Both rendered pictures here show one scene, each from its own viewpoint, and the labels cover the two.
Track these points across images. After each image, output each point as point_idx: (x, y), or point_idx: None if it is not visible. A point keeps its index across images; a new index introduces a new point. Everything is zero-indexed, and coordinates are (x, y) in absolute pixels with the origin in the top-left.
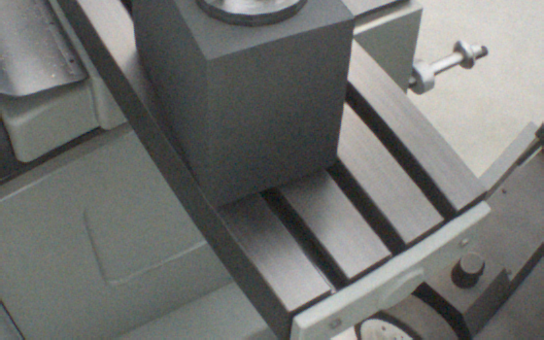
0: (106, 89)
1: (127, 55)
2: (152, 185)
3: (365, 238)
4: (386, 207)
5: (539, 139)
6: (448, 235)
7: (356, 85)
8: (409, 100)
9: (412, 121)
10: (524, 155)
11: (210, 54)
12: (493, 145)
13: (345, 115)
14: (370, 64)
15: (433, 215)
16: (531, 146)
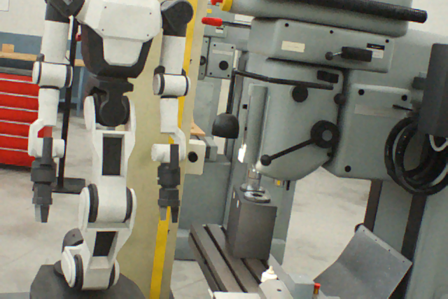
0: None
1: (271, 259)
2: None
3: (226, 226)
4: (218, 227)
5: (178, 206)
6: (205, 225)
7: (210, 239)
8: (197, 234)
9: (200, 232)
10: (178, 217)
11: (264, 188)
12: None
13: (217, 237)
14: (202, 241)
15: (208, 224)
16: (178, 211)
